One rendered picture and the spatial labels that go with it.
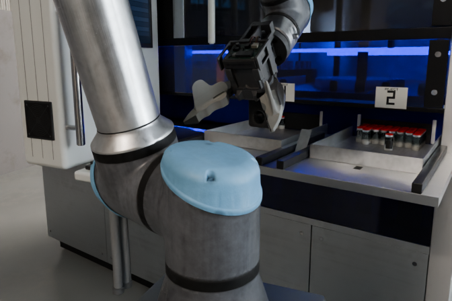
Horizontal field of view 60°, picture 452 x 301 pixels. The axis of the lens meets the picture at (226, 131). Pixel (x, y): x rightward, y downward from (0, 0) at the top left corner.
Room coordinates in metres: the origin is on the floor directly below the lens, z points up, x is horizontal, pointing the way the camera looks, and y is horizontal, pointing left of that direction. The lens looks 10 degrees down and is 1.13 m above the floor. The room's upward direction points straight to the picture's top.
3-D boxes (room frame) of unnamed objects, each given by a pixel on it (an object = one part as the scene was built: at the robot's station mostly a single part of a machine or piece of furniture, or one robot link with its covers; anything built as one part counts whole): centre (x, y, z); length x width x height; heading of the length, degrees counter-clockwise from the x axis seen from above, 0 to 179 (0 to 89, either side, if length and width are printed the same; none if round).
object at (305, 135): (0.99, -0.18, 0.91); 0.14 x 0.03 x 0.06; 144
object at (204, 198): (0.45, 0.02, 0.96); 0.13 x 0.12 x 0.14; 45
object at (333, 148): (1.03, -0.42, 0.90); 0.34 x 0.26 x 0.04; 145
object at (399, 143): (1.10, -0.47, 0.91); 0.18 x 0.02 x 0.05; 55
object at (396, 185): (1.07, -0.24, 0.87); 0.70 x 0.48 x 0.02; 55
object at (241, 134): (1.22, -0.14, 0.90); 0.34 x 0.26 x 0.04; 145
